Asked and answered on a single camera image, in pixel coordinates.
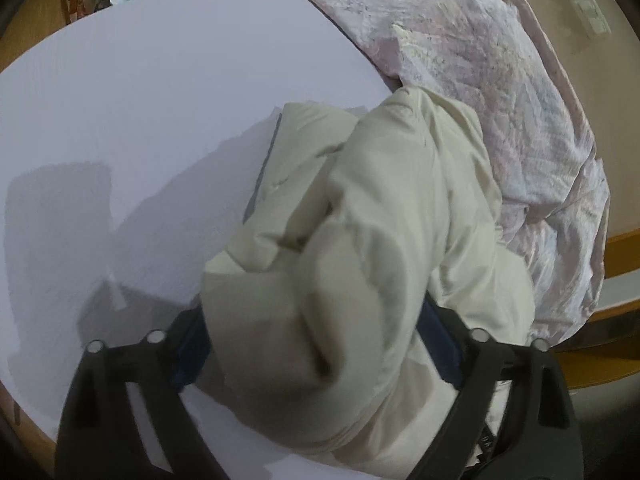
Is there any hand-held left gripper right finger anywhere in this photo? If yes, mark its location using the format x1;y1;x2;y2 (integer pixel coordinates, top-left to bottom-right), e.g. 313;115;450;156
410;292;583;480

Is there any white power strip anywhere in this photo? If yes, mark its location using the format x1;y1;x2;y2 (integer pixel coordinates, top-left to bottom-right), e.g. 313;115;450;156
570;0;612;37

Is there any floral pink duvet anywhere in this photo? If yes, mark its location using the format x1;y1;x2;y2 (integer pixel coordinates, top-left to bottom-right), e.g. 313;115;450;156
280;0;612;346

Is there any wooden bed frame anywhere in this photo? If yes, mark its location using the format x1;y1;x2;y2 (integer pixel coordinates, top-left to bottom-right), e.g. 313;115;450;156
550;230;640;391

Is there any bed with lavender sheet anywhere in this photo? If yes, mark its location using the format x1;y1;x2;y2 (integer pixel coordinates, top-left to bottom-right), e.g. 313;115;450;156
0;0;401;480

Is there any white puffer jacket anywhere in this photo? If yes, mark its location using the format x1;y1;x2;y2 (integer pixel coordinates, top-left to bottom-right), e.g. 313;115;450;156
194;85;538;480

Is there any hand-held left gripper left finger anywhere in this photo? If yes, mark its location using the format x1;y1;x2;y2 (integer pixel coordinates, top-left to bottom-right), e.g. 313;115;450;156
55;305;221;480

